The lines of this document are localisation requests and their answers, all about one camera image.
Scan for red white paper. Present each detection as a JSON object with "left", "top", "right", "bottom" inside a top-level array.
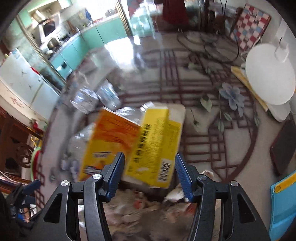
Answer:
[{"left": 162, "top": 170, "right": 216, "bottom": 224}]

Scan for yellow medicine box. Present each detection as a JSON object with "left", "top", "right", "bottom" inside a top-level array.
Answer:
[{"left": 124, "top": 102, "right": 186, "bottom": 189}]

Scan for orange yellow carton box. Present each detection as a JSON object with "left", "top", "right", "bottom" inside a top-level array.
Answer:
[{"left": 78, "top": 107, "right": 141, "bottom": 181}]

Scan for silver foil wrapper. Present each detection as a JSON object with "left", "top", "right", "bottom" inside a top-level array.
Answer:
[{"left": 70, "top": 87, "right": 99, "bottom": 114}]

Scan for beige paper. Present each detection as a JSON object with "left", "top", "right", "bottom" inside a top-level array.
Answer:
[{"left": 103, "top": 189, "right": 161, "bottom": 235}]

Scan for teal kitchen cabinets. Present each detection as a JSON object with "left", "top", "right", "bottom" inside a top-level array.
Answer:
[{"left": 50, "top": 14, "right": 127, "bottom": 79}]

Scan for dark wooden chair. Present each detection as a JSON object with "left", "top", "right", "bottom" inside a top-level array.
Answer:
[{"left": 1, "top": 108, "right": 43, "bottom": 194}]

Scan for red bucket with green rim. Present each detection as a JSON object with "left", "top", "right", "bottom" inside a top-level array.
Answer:
[{"left": 30, "top": 147, "right": 42, "bottom": 181}]

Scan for floral plastic tablecloth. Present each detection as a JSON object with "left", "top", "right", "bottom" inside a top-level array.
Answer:
[{"left": 32, "top": 33, "right": 295, "bottom": 240}]

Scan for dark phone on table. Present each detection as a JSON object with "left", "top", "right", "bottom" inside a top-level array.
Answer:
[{"left": 269, "top": 120, "right": 295, "bottom": 176}]

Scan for blue plastic folder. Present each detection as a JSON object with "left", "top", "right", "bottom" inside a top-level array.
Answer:
[{"left": 269, "top": 171, "right": 295, "bottom": 240}]

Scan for white refrigerator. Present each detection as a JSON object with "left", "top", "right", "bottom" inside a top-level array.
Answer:
[{"left": 1, "top": 49, "right": 60, "bottom": 120}]

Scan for white desk lamp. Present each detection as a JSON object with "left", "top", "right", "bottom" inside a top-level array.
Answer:
[{"left": 245, "top": 20, "right": 295, "bottom": 122}]

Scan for steel cooking pot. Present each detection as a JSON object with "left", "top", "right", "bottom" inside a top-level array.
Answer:
[{"left": 47, "top": 38, "right": 61, "bottom": 51}]

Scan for red hanging apron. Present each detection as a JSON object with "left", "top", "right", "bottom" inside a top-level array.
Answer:
[{"left": 163, "top": 0, "right": 189, "bottom": 26}]

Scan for checkered game board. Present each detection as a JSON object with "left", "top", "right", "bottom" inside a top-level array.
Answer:
[{"left": 230, "top": 4, "right": 271, "bottom": 51}]

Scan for range hood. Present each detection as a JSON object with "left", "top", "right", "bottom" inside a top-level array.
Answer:
[{"left": 31, "top": 10, "right": 60, "bottom": 46}]

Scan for black cable on table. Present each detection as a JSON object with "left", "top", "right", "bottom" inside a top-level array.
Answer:
[{"left": 176, "top": 29, "right": 241, "bottom": 64}]

